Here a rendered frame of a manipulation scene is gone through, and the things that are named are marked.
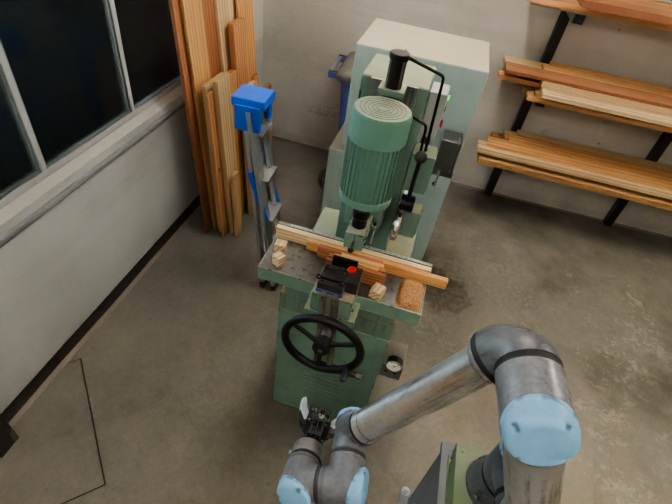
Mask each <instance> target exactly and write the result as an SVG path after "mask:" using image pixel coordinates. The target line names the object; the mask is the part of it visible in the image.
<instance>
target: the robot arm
mask: <svg viewBox="0 0 672 504"><path fill-rule="evenodd" d="M490 384H494V385H495V386H496V394H497V402H498V413H499V428H500V435H501V438H502V439H501V440H500V442H499V443H498V444H497V445H496V446H495V448H494V449H493V450H492V451H491V452H490V453H489V454H488V455H482V456H480V457H478V458H476V459H475V460H474V461H473V462H472V463H471V465H470V466H469V468H468V470H467V473H466V488H467V492H468V495H469V497H470V499H471V501H472V502H473V504H560V500H561V493H562V486H563V479H564V472H565V465H566V459H569V460H570V459H572V458H573V457H574V456H575V455H576V454H577V453H578V451H579V449H580V446H581V428H580V424H579V420H578V418H577V416H576V414H575V410H574V406H573V402H572V398H571V395H570V391H569V387H568V383H567V379H566V375H565V372H564V368H563V362H562V359H561V357H560V355H559V353H558V351H557V350H556V348H555V347H554V346H553V345H552V343H551V342H550V341H549V340H547V339H546V338H545V337H544V336H542V335H541V334H539V333H538V332H536V331H534V330H532V329H529V328H527V327H524V326H520V325H515V324H495V325H490V326H487V327H484V328H482V329H481V330H479V331H477V332H476V333H474V334H473V335H472V336H471V337H470V340H469V346H467V347H465V348H464V349H462V350H460V351H459V352H457V353H455V354H454V355H452V356H450V357H448V358H447V359H445V360H443V361H442V362H440V363H438V364H436V365H435V366H433V367H431V368H430V369H428V370H426V371H425V372H423V373H421V374H419V375H418V376H416V377H414V378H413V379H411V380H409V381H407V382H406V383H404V384H402V385H401V386H399V387H397V388H395V389H394V390H392V391H390V392H389V393H387V394H385V395H384V396H382V397H380V398H378V399H377V400H375V401H373V402H372V403H370V404H368V405H366V406H365V407H363V408H358V407H349V408H344V409H342V410H341V411H340V412H339V414H338V416H337V418H336V419H335V420H333V421H332V418H333V415H334V411H333V414H332V417H331V420H330V422H328V420H329V417H330V414H329V413H325V412H326V411H324V410H321V411H320V409H321V407H319V406H316V405H315V407H314V408H312V406H313V404H312V405H311V408H310V410H309V411H308V408H307V398H306V397H303V398H302V400H301V402H300V409H299V419H298V422H299V425H300V427H301V428H302V431H303V433H304V436H302V437H301V438H300V439H298V440H297V441H296V442H295V444H294V446H293V449H292V450H289V454H290V456H289V459H288V461H287V464H286V466H285V468H284V471H283V473H282V476H281V477H280V479H279V484H278V487H277V497H278V499H279V501H280V503H281V504H365V502H366V499H367V494H368V485H369V471H368V469H367V468H366V467H365V458H366V449H367V446H368V445H370V444H372V443H374V442H375V441H376V440H378V439H380V438H382V437H385V436H387V435H389V434H391V433H393V432H395V431H397V430H399V429H401V428H403V427H405V426H407V425H409V424H411V423H413V422H415V421H417V420H419V419H421V418H423V417H425V416H427V415H429V414H431V413H433V412H435V411H438V410H440V409H442V408H444V407H446V406H448V405H450V404H452V403H454V402H456V401H458V400H460V399H462V398H464V397H466V396H468V395H470V394H472V393H474V392H476V391H478V390H480V389H482V388H484V387H486V386H488V385H490ZM333 437H334V439H333V445H332V451H331V456H330V463H329V465H323V460H324V457H325V449H324V447H323V443H324V441H327V440H328V439H330V438H333ZM322 442H323V443H322ZM486 487H487V488H486Z"/></svg>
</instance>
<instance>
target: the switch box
mask: <svg viewBox="0 0 672 504"><path fill-rule="evenodd" d="M440 84H441V83H439V82H433V84H432V87H431V90H430V94H429V97H428V101H427V104H426V108H425V112H424V115H423V119H422V121H423V122H425V123H426V124H427V133H426V137H427V136H428V132H429V128H430V124H431V120H432V116H433V112H434V108H435V104H436V100H437V96H438V92H439V88H440ZM449 91H450V85H447V84H444V85H443V89H442V93H441V97H440V101H439V105H438V109H437V113H436V117H435V121H434V125H433V129H432V133H431V137H430V138H432V139H435V137H436V134H437V131H438V128H439V125H440V121H441V118H442V115H443V112H444V108H445V105H446V102H447V99H448V95H449ZM423 132H424V125H422V124H421V126H420V130H419V133H418V135H420V136H423Z"/></svg>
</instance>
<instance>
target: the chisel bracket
mask: <svg viewBox="0 0 672 504"><path fill-rule="evenodd" d="M372 219H373V215H372V214H370V217H369V219H368V220H367V224H366V228H364V229H361V230H359V229H356V228H354V227H353V226H352V220H353V216H352V218H351V221H350V223H349V225H348V227H347V230H346V232H345V238H344V243H343V246H344V247H347V248H349V247H350V246H351V243H352V241H355V244H354V246H353V249H354V250H358V251H362V250H363V247H364V246H365V241H366V239H367V236H368V233H369V231H370V225H371V223H372Z"/></svg>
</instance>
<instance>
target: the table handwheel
mask: <svg viewBox="0 0 672 504"><path fill-rule="evenodd" d="M307 322H312V323H319V324H324V327H323V329H322V332H321V335H317V336H316V337H315V336H314V335H312V334H311V333H309V332H308V331H307V330H305V329H304V328H303V327H301V326H300V325H299V324H300V323H307ZM329 326H330V327H332V328H334V329H336V330H338V331H339V332H341V333H342V334H344V335H345V336H346V337H347V338H348V339H349V340H350V341H351V342H332V340H331V339H330V338H331V335H332V332H331V330H330V329H329ZM293 327H294V328H296V329H297V330H298V331H300V332H301V333H303V334H304V335H305V336H306V337H308V338H309V339H310V340H312V341H313V342H314V343H313V345H312V350H313V351H314V352H315V353H316V354H317V360H316V361H313V360H311V359H309V358H307V357H306V356H304V355H303V354H301V353H300V352H299V351H298V350H297V349H296V348H295V347H294V345H293V344H292V342H291V340H290V336H289V333H290V330H291V329H292V328H293ZM281 339H282V342H283V345H284V347H285V348H286V350H287V351H288V352H289V354H290V355H291V356H292V357H294V358H295V359H296V360H297V361H299V362H300V363H302V364H303V365H305V366H307V367H309V368H311V369H314V370H317V371H320V372H324V373H330V374H341V372H342V370H343V368H344V366H345V365H347V366H349V372H351V371H353V370H355V369H356V368H358V367H359V366H360V365H361V363H362V362H363V359H364V355H365V352H364V346H363V344H362V342H361V340H360V338H359V337H358V335H357V334H356V333H355V332H354V331H353V330H352V329H351V328H349V327H348V326H347V325H345V324H344V323H342V322H340V321H338V320H336V319H334V318H331V317H328V316H324V315H320V314H300V315H297V316H294V317H292V318H290V319H289V320H288V321H287V322H286V323H285V324H284V325H283V328H282V331H281ZM337 347H355V350H356V357H355V358H354V360H353V361H352V362H350V363H348V364H345V365H339V366H332V365H325V364H321V358H322V356H324V355H327V354H329V351H330V348H337Z"/></svg>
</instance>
